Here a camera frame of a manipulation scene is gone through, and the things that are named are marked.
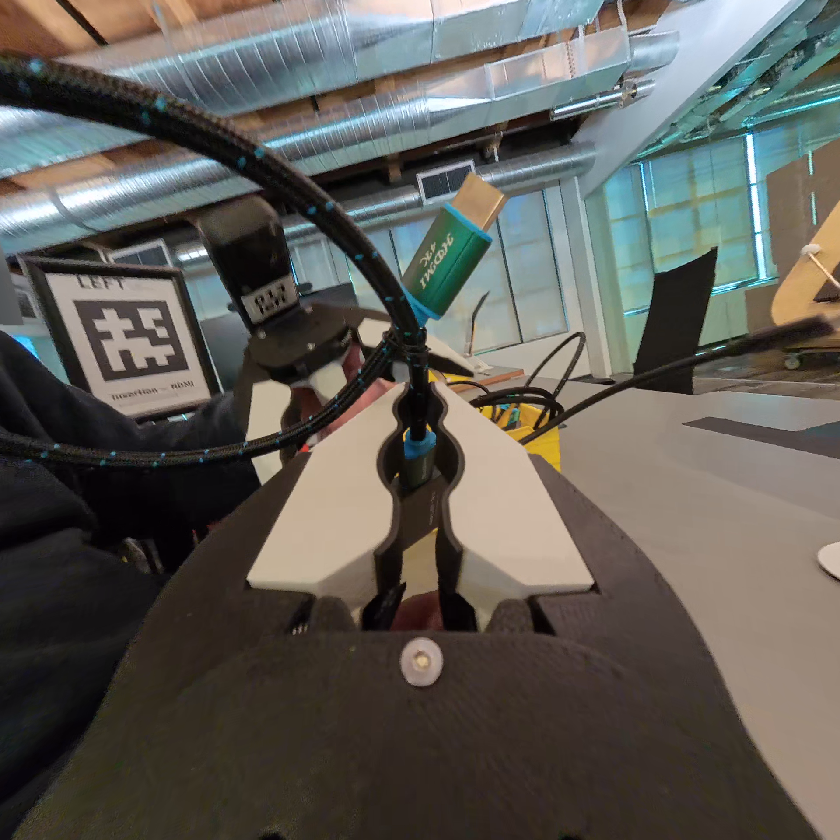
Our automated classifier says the person's left hand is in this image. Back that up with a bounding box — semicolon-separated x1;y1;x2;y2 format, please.
289;344;398;454

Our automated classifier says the black USB cable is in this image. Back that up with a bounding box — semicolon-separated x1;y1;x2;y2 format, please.
518;315;837;447

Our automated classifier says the yellow plastic bin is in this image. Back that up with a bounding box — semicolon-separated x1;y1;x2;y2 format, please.
479;403;565;473

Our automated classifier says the thin braided HDMI cable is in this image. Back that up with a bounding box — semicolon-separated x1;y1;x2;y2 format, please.
0;56;509;493

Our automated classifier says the ceiling vent grille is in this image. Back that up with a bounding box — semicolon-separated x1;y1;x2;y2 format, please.
416;159;476;201

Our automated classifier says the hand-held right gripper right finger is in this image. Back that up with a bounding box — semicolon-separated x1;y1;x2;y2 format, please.
433;382;597;630

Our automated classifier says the framed marker sign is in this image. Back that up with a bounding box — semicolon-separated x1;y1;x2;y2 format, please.
23;256;224;421

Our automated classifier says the black standing panel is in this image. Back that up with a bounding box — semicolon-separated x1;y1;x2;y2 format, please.
633;248;719;395

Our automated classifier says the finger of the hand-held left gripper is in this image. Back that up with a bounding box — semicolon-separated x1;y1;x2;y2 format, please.
246;379;309;487
357;317;475;380

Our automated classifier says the person's dark sweater torso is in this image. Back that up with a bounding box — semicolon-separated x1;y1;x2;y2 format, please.
0;328;198;834

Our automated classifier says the silver ventilation duct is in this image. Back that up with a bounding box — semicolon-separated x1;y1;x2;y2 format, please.
0;0;680;257

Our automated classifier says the wood-framed portable monitor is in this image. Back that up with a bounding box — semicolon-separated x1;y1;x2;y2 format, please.
771;200;840;329

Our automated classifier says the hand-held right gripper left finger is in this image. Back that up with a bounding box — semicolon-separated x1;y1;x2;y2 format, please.
246;382;411;627

